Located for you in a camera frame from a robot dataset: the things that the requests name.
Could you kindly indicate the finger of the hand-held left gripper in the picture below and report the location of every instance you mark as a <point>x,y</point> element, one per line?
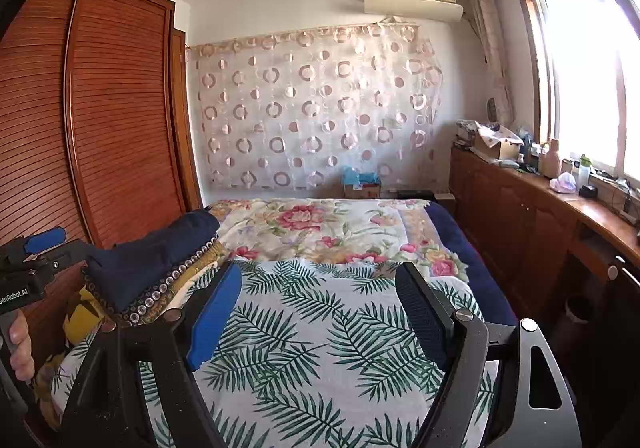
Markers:
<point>45,240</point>

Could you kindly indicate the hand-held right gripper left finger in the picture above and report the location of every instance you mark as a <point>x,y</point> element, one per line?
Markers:
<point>215,323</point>

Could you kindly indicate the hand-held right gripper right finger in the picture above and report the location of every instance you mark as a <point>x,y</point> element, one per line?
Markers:
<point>425,323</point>

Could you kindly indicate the navy printed t-shirt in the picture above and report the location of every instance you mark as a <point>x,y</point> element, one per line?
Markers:
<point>150,258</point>

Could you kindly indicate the person's left hand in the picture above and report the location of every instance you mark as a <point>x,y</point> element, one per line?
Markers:
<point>22,353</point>

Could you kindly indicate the mustard patterned garment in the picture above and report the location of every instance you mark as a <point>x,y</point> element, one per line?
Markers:
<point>200,263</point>

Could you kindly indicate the dark medallion patterned cloth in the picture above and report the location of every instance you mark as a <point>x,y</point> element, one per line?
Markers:
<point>150,306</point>

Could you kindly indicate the yellow plush pillow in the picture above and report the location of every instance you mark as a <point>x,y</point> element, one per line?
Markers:
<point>82,323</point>

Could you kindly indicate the navy bed sheet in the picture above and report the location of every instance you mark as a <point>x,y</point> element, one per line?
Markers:
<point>480,278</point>

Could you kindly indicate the leaf print bed sheet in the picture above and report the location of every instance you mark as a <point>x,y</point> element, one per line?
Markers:
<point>310,328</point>

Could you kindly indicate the flat black box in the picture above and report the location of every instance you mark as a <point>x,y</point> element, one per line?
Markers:
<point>415,194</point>

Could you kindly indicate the floral quilt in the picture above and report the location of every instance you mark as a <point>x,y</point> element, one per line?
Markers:
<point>310,228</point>

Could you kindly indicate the low wooden cabinet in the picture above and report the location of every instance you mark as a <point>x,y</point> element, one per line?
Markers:
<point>510,218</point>

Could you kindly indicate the pale round bin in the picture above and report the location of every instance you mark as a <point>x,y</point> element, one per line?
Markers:
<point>578,313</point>

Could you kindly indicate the open cardboard box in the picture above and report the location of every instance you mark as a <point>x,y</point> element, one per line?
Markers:
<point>500,145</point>

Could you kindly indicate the patterned storage box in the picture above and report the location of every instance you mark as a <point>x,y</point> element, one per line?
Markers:
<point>466,133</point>

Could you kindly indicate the pale pink round item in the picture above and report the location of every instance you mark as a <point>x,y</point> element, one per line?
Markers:
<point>564,183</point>

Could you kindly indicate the pale pink bottle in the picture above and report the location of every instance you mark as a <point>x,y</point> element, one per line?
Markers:
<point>552,160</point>

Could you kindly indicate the small black box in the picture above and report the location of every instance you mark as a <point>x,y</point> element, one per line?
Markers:
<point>588,191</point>

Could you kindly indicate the green capped bottle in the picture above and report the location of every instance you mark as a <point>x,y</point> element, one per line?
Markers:
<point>584,173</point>

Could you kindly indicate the dark oval object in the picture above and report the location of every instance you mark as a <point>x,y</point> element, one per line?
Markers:
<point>491,110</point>

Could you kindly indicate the circle patterned sheer curtain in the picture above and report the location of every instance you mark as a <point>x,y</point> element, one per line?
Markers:
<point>310,108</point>

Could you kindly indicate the pale window curtain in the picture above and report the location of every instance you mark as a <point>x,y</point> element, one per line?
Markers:
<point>487,38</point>

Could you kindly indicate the wooden framed window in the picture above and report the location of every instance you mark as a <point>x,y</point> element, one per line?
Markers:
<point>585,78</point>

